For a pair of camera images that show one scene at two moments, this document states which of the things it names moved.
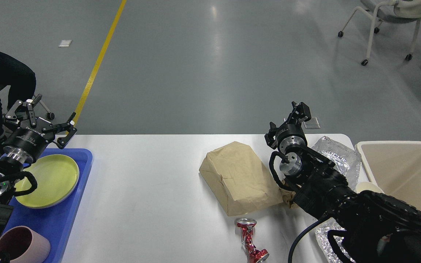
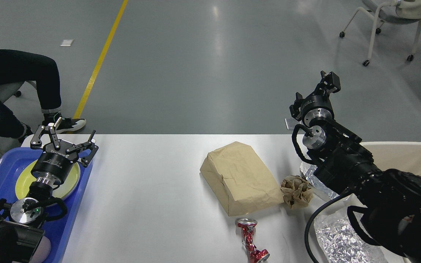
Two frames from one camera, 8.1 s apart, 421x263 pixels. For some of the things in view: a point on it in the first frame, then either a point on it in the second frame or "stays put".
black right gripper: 292,133 → 320,105
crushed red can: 254,255 stays put
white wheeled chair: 394,11 stays put
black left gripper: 28,144 → 55,166
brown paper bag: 243,183 stays put
